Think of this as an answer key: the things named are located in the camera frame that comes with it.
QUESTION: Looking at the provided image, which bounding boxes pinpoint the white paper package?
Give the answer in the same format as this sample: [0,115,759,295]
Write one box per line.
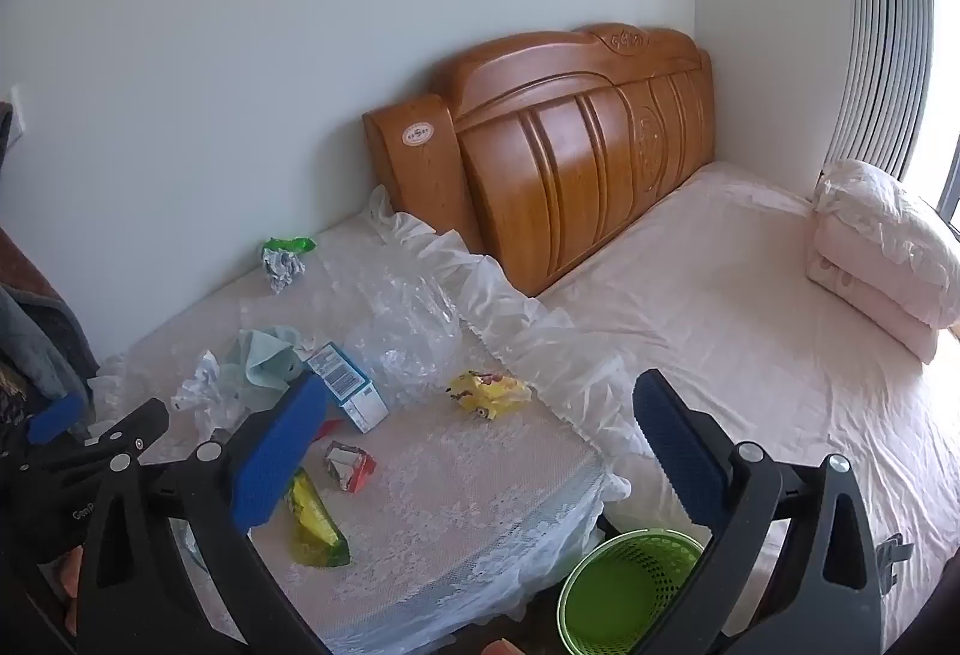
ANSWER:
[171,349,248,438]

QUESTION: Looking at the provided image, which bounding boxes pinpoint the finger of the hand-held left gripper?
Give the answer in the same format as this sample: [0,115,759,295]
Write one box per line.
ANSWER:
[84,398,170,455]
[28,392,86,444]

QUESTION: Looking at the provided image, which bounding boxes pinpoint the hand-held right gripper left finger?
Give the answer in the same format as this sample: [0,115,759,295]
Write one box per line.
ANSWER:
[75,371,331,655]

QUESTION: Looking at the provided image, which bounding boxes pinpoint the blue and white carton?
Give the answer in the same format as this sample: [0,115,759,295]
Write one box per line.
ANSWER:
[304,341,389,435]

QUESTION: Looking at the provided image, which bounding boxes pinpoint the yellow green snack bag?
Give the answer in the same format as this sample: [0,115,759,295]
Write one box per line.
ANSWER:
[283,467,351,567]

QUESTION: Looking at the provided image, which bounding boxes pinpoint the grey vertical blinds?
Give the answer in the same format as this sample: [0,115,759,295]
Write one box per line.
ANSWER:
[821,0,938,183]

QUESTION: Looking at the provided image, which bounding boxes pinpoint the red and white wrapper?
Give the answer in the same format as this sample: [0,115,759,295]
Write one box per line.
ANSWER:
[324,441,377,495]

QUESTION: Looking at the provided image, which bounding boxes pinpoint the crumpled silver foil ball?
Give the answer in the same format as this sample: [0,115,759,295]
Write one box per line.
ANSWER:
[261,246,307,294]

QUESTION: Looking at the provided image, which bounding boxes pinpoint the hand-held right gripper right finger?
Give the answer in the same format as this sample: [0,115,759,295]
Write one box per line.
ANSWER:
[632,368,890,655]

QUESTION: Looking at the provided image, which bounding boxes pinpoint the pink pillow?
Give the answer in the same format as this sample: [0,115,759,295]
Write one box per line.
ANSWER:
[806,160,960,365]

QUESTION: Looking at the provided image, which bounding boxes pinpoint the yellow snack packet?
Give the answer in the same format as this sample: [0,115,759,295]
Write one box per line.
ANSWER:
[444,370,533,420]

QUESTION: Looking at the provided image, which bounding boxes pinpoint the clear plastic bag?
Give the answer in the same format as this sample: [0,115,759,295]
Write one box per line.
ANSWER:
[319,242,466,405]

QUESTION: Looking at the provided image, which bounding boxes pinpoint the light green towel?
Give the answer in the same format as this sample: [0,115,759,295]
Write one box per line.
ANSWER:
[225,325,316,408]

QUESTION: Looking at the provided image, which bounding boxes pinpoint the grey cloth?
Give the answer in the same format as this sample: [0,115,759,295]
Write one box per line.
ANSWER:
[0,283,98,405]

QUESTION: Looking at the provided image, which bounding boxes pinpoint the pink bed sheet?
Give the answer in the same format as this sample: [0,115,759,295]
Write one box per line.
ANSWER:
[540,163,960,655]

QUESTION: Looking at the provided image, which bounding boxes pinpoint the carved wooden headboard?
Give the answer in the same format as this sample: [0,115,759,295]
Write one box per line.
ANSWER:
[362,25,717,297]

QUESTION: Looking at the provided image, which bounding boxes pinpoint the green plastic waste basket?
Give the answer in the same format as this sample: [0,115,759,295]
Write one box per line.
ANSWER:
[556,529,706,655]

